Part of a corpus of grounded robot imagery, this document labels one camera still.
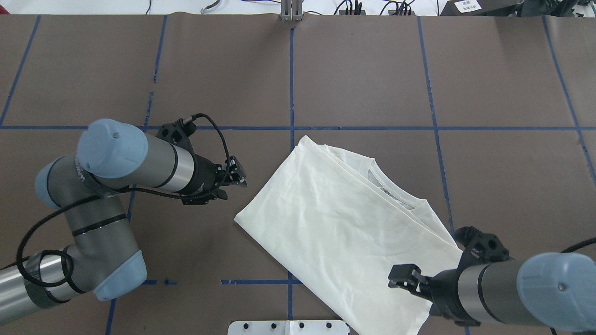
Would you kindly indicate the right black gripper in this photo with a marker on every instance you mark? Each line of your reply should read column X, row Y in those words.
column 443, row 289

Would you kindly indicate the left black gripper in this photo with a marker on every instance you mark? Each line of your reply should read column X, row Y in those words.
column 203, row 177

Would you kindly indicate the cream long sleeve cat shirt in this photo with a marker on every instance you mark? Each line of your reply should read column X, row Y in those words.
column 332, row 218

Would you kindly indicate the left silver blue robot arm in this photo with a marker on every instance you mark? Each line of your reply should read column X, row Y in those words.
column 186, row 160

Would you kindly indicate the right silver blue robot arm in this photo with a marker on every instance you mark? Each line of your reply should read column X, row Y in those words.
column 551, row 290

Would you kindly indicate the far orange black connector box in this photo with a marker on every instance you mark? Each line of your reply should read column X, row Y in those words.
column 350, row 8

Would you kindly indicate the black box with white label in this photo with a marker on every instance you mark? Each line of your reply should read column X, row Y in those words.
column 487, row 8

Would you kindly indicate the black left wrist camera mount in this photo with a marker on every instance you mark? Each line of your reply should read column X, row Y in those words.
column 178, row 133

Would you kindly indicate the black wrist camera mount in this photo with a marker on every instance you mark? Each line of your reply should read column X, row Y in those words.
column 178, row 133
column 479, row 248

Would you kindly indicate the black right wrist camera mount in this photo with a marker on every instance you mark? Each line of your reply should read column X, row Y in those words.
column 479, row 248

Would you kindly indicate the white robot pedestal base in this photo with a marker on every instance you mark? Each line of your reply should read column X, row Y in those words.
column 289, row 327

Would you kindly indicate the aluminium frame post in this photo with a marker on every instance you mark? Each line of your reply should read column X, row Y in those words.
column 291, row 10

